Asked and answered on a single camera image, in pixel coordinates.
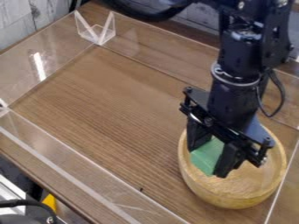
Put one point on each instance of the green rectangular block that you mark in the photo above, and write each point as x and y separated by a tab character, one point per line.
205	156

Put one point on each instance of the clear acrylic corner bracket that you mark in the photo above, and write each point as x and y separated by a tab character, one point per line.
97	34

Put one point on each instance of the brown wooden bowl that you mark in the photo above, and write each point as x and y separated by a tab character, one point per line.
245	187

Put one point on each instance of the yellow black equipment part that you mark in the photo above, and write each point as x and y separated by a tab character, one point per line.
52	203

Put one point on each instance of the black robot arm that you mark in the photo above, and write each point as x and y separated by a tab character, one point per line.
253	39

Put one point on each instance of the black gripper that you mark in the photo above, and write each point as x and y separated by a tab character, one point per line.
224	114

